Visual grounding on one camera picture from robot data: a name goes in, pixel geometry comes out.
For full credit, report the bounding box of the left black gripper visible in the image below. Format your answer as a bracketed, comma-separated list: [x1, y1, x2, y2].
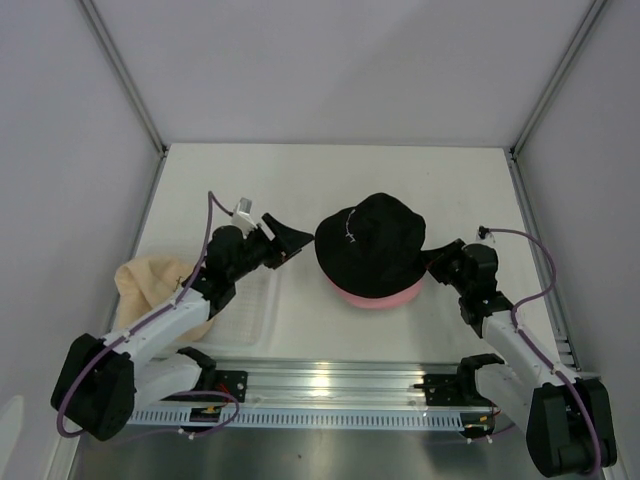
[228, 213, 313, 283]

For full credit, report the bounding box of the pink bucket hat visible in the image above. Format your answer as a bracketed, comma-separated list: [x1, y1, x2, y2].
[324, 274, 424, 310]

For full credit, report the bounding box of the black hat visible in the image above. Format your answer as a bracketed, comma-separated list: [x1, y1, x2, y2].
[314, 193, 427, 299]

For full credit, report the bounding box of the beige hat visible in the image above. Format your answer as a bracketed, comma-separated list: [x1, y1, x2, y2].
[113, 255, 193, 330]

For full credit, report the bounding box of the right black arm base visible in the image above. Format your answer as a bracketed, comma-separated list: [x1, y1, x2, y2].
[413, 354, 505, 408]

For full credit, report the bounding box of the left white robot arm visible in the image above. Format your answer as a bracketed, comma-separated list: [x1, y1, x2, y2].
[51, 214, 314, 441]

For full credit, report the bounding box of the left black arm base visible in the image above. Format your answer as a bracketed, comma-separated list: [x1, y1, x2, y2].
[164, 347, 248, 403]

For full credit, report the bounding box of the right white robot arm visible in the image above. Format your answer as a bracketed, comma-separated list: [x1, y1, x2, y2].
[418, 239, 618, 478]

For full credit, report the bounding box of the white plastic basket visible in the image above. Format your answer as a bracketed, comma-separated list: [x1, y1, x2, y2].
[200, 269, 280, 351]

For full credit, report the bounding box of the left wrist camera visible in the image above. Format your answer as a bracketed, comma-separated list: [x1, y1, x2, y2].
[231, 197, 256, 236]

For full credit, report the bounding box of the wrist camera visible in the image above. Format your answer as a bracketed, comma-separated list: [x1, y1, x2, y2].
[476, 226, 496, 246]
[231, 197, 256, 236]

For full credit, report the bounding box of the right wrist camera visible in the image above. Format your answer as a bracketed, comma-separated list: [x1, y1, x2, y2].
[476, 226, 496, 246]

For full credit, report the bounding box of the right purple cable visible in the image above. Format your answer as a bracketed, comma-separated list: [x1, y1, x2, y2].
[487, 227, 604, 474]

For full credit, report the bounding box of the aluminium mounting rail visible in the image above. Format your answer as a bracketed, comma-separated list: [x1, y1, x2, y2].
[216, 358, 490, 412]

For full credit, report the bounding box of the white slotted cable duct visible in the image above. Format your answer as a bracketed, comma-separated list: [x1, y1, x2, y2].
[128, 405, 491, 432]

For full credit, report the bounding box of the left aluminium frame post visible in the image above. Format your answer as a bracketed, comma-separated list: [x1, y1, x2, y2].
[75, 0, 167, 158]

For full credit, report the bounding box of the aluminium frame post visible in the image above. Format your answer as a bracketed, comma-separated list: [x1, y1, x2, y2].
[509, 0, 611, 160]
[75, 0, 167, 158]

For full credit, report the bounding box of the right aluminium frame post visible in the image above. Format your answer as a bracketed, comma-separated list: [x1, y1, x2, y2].
[509, 0, 611, 160]

